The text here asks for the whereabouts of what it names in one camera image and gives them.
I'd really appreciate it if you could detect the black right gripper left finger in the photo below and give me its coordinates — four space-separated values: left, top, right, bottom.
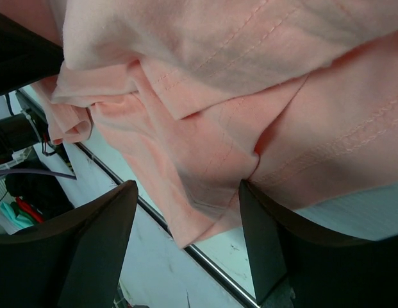
0 180 138 307

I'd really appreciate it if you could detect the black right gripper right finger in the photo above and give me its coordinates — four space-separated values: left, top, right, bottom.
239 181 398 307

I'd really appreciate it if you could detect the salmon orange t-shirt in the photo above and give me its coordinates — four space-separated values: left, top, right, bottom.
34 1 398 247

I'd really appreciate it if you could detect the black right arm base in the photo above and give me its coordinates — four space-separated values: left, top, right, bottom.
0 89 74 180

